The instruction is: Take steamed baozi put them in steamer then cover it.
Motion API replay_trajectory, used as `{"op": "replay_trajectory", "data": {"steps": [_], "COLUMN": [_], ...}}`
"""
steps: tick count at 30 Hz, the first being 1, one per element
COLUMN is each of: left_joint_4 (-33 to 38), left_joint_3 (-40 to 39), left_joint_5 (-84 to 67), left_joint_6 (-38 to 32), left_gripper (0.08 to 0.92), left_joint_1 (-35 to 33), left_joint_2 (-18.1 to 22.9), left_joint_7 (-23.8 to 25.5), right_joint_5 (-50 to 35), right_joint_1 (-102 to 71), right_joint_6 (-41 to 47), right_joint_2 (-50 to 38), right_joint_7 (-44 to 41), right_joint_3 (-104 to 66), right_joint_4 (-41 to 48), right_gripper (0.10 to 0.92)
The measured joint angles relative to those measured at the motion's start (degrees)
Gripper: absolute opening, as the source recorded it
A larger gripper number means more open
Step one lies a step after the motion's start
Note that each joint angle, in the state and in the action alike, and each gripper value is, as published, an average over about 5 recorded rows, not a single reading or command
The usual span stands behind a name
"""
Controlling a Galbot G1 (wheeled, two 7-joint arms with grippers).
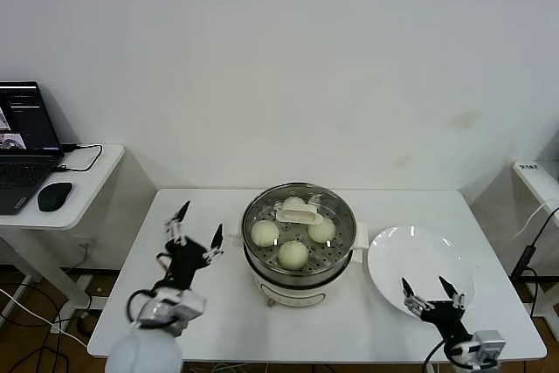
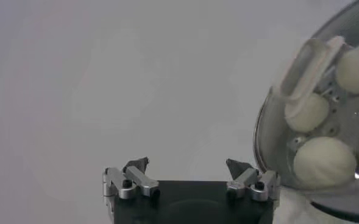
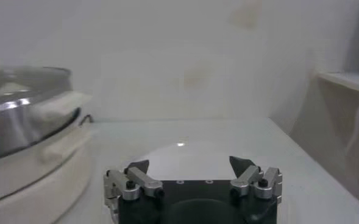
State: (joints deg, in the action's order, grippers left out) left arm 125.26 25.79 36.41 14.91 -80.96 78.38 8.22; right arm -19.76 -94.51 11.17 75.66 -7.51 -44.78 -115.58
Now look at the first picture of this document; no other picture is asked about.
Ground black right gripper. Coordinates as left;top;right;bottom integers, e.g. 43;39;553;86
401;275;474;347

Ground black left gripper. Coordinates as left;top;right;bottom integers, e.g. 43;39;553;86
163;201;225;292

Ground glass lid with cream handle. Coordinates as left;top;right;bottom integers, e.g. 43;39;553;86
241;182;355;273

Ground stainless steel steamer basket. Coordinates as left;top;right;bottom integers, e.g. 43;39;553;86
226;180;370;278

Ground white round plate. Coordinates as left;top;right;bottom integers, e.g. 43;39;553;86
366;224;477;321

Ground cream electric cooking pot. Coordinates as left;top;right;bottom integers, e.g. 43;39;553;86
229;232;364;309

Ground white side table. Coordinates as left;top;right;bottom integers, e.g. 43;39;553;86
0;143;126;317

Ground black computer mouse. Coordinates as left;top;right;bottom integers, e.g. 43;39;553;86
37;182;73;213

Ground white desk with label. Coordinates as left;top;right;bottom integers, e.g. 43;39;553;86
511;157;559;217

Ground black laptop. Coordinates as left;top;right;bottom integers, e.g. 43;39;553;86
0;80;65;218

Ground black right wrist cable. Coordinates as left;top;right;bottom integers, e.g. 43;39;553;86
422;340;451;373

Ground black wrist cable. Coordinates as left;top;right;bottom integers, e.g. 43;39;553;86
422;340;451;373
126;288;156;326

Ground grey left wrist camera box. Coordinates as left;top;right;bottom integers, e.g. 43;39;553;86
139;287;207;326

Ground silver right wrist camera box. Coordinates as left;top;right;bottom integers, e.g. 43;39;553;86
473;329;507;368

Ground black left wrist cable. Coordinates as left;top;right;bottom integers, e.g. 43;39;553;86
126;288;156;326

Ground black cable with adapter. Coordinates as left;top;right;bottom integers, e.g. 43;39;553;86
510;204;559;280

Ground white hanging cable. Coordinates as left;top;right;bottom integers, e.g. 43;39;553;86
510;199;559;238

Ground black laptop cable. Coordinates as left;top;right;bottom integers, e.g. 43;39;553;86
51;142;104;173

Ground white floor cable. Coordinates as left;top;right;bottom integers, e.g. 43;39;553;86
0;289;91;346

